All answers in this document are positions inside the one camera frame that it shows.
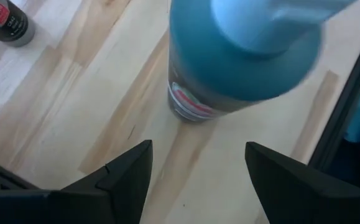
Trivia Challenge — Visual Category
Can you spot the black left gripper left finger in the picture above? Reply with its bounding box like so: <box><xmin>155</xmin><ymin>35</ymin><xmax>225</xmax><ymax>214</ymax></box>
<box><xmin>0</xmin><ymin>139</ymin><xmax>154</xmax><ymax>224</ymax></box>

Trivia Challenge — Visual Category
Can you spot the small grey paint bottle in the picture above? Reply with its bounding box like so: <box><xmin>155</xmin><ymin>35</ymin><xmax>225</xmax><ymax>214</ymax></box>
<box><xmin>0</xmin><ymin>0</ymin><xmax>37</xmax><ymax>48</ymax></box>

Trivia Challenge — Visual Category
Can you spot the black aluminium rig frame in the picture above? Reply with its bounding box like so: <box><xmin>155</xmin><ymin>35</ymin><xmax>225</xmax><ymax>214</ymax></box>
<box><xmin>308</xmin><ymin>18</ymin><xmax>360</xmax><ymax>194</ymax></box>

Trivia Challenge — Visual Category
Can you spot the large grey-blue paint bottle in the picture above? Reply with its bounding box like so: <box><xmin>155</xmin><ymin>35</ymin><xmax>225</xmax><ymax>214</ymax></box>
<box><xmin>166</xmin><ymin>0</ymin><xmax>359</xmax><ymax>124</ymax></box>

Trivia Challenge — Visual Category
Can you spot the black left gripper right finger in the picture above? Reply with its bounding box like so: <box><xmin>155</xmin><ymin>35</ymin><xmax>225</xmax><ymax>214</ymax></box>
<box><xmin>244</xmin><ymin>141</ymin><xmax>360</xmax><ymax>224</ymax></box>

